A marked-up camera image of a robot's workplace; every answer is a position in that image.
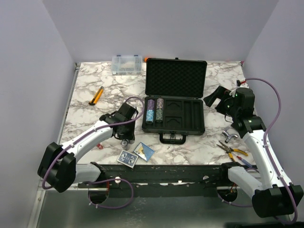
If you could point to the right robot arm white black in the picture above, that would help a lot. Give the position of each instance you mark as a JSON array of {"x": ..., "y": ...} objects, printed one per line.
[{"x": 273, "y": 194}]

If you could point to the red blue screwdriver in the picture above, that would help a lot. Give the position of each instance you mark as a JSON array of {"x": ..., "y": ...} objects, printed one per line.
[{"x": 245, "y": 162}]

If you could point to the yellow black utility knife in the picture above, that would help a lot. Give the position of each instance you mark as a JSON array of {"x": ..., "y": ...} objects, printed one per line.
[{"x": 97, "y": 96}]

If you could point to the light blue chip stack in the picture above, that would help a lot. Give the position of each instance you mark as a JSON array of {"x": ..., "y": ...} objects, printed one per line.
[{"x": 149, "y": 116}]

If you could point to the silver metal clamp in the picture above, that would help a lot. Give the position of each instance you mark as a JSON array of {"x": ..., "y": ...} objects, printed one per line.
[{"x": 229, "y": 136}]

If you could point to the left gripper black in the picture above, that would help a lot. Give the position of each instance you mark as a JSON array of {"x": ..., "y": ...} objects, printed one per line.
[{"x": 130, "y": 136}]

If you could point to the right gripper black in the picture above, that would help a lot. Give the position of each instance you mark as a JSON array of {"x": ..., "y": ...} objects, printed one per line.
[{"x": 221, "y": 92}]

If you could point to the purple chip stack back left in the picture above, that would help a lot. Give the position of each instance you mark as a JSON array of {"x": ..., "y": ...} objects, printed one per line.
[{"x": 150, "y": 104}]

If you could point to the red dice pair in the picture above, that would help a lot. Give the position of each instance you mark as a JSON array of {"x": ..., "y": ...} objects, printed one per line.
[{"x": 100, "y": 147}]

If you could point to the ace of spades card deck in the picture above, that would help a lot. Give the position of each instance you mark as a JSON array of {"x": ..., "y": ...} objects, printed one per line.
[{"x": 144, "y": 151}]

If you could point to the blue back card deck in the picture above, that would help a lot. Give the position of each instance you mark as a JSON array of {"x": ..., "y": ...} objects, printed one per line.
[{"x": 128, "y": 159}]

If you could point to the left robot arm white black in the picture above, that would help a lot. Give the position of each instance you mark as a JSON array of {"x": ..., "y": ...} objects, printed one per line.
[{"x": 59, "y": 166}]

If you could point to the yellow handled pliers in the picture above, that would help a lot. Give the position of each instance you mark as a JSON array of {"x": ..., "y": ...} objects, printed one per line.
[{"x": 230, "y": 150}]

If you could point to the clear plastic organizer box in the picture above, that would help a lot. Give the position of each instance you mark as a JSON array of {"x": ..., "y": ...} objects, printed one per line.
[{"x": 126, "y": 65}]

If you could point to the blue tan 10 chip stack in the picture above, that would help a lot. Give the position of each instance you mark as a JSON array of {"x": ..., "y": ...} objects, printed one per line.
[{"x": 125, "y": 145}]

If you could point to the black poker set case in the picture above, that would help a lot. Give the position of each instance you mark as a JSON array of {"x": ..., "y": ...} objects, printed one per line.
[{"x": 181, "y": 84}]

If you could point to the dark green chip stack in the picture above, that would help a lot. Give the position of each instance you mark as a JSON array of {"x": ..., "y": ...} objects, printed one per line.
[{"x": 159, "y": 115}]

